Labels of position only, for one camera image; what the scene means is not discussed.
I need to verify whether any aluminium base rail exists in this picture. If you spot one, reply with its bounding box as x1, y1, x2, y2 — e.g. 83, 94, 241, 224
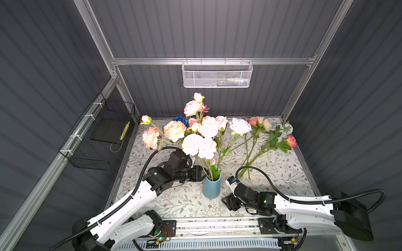
138, 214, 340, 242

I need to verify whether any white rose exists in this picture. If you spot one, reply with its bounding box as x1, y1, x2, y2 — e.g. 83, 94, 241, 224
215, 118, 252, 171

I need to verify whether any pink peony stem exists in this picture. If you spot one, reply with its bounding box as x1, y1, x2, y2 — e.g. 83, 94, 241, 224
188, 116, 219, 138

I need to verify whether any cream double peony stem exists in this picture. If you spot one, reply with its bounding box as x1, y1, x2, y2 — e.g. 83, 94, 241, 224
182, 134, 220, 182

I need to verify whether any white wire basket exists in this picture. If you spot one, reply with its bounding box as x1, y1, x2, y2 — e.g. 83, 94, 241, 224
181, 60, 253, 88

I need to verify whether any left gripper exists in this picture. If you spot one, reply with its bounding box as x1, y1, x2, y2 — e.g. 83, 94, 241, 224
173, 165, 209, 183

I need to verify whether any pile of artificial flowers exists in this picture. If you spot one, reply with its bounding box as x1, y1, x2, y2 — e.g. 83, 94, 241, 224
242, 117, 297, 167

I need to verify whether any blue ceramic vase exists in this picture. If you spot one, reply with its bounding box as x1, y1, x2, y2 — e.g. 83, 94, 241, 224
203, 176, 222, 199

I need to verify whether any yellow marker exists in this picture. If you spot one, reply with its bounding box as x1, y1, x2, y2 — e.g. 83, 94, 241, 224
119, 121, 130, 141

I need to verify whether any pink multi-bloom rose stem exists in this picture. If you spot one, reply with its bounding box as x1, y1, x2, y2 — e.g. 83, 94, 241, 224
184, 93, 209, 118

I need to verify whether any floral table mat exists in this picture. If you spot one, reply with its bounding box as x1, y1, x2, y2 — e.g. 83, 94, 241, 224
112, 125, 318, 219

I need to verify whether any blue rose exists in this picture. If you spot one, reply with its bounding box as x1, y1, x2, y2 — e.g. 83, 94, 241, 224
173, 116, 189, 128

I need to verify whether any left black cable conduit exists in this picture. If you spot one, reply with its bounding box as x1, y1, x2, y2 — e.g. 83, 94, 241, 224
48, 146, 183, 251

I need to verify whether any pink spray rose stem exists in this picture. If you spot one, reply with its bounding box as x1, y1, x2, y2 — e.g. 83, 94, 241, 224
140, 115, 188, 151

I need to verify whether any black wire basket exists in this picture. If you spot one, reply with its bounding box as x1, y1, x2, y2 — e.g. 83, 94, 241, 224
59, 94, 136, 171

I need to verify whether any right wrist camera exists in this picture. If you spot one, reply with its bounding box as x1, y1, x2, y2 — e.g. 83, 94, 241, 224
225, 176, 240, 197

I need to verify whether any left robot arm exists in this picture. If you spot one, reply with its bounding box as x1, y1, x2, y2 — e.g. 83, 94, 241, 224
71, 147, 205, 251

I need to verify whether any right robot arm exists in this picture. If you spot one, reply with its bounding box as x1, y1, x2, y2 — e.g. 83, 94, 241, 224
222, 177, 374, 241

